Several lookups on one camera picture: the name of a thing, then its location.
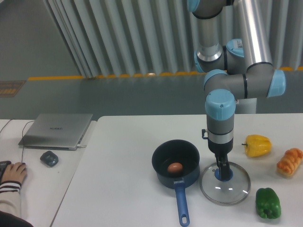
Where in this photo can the glass pot lid blue knob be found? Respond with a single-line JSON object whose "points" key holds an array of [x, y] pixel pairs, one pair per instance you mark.
{"points": [[228, 192]]}

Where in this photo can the orange bread loaf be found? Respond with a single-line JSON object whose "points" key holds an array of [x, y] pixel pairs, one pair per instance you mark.
{"points": [[289, 163]]}

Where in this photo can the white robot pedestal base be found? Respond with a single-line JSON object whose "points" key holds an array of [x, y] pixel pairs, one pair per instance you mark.
{"points": [[246, 106]]}

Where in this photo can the dark blue saucepan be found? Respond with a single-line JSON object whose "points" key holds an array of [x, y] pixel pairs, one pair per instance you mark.
{"points": [[187, 154]]}

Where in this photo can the yellow bell pepper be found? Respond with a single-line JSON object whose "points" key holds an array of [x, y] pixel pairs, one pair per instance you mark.
{"points": [[257, 145]]}

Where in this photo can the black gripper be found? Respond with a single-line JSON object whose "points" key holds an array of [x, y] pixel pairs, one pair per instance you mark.
{"points": [[221, 151]]}

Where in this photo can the black sleeve forearm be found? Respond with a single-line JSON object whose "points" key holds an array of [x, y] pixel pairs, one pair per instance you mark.
{"points": [[9, 220]]}

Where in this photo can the brown egg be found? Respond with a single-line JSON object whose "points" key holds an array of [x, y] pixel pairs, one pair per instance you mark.
{"points": [[175, 168]]}

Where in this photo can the folded grey partition panels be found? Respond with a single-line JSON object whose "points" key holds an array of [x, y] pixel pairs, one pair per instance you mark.
{"points": [[121, 38]]}

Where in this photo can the silver closed laptop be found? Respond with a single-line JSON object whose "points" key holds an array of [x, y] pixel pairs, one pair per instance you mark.
{"points": [[57, 131]]}

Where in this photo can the striped white sleeve forearm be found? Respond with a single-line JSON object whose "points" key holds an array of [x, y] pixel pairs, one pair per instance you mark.
{"points": [[10, 200]]}

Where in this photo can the black keyboard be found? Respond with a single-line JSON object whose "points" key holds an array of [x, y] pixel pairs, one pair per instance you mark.
{"points": [[3, 167]]}

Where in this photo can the green bell pepper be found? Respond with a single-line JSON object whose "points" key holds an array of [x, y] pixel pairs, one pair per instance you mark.
{"points": [[267, 203]]}

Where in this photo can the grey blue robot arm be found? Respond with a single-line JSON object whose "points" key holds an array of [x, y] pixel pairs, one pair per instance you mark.
{"points": [[231, 76]]}

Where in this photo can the person's hand on mouse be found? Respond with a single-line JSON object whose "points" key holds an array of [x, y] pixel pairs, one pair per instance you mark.
{"points": [[15, 173]]}

